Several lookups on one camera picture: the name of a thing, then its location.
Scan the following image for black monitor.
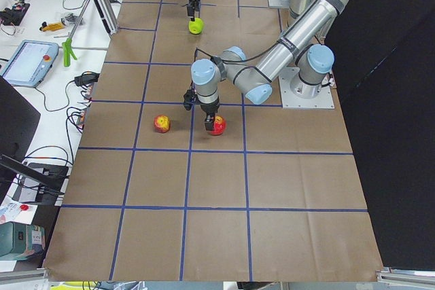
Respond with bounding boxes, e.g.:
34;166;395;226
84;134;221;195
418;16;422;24
0;75;69;202

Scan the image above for brown paper mat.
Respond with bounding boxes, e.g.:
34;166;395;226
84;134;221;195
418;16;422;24
44;0;382;282

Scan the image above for reacher grabber tool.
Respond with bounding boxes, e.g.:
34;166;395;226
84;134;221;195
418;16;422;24
54;0;91;67

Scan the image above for green box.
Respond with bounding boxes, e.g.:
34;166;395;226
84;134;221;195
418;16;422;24
1;221;46;261

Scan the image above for dark red apple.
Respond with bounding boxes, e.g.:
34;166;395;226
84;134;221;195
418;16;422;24
209;115;226;136

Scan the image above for teach pendant tablet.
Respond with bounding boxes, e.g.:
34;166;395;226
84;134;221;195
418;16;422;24
1;39;59;88

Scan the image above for black power adapter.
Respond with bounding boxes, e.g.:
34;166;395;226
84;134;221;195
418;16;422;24
74;72;100;86

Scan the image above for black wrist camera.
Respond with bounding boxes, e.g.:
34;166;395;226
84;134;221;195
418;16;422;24
183;89;198;111

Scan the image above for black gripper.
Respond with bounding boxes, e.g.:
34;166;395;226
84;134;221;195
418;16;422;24
200;99;220;131
186;0;201;22

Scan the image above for green apple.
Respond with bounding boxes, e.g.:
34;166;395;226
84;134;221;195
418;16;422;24
188;18;204;35

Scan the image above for red yellow apple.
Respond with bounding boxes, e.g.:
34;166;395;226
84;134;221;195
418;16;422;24
154;115;171;133

